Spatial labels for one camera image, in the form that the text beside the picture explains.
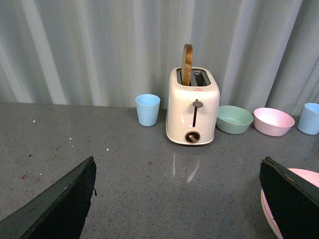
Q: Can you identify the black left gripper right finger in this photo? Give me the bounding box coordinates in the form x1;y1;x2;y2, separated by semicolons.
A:
260;157;319;239

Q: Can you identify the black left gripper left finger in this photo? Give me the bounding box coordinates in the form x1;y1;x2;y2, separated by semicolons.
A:
0;156;97;239

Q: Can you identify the pink plate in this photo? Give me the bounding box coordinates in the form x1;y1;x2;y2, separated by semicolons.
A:
261;168;319;239

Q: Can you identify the light blue cup right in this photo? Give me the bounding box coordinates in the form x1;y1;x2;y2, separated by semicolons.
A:
298;103;319;135

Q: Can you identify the light blue cup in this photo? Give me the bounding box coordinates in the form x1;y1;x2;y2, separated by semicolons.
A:
298;103;319;135
135;94;160;126

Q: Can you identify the pink bowl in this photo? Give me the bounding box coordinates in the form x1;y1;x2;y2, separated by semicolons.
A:
254;108;295;137

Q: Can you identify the green bowl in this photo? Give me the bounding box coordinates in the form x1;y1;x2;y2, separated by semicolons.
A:
216;106;254;134

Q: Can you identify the light blue cup left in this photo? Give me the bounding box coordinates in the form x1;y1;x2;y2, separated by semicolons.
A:
135;94;160;126

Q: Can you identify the cream white toaster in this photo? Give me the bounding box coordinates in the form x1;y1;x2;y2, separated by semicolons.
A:
166;68;220;145

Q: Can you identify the grey curtain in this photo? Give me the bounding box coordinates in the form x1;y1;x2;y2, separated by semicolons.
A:
0;0;319;115

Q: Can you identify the toast bread slice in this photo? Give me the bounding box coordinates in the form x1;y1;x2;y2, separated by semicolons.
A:
181;44;193;86

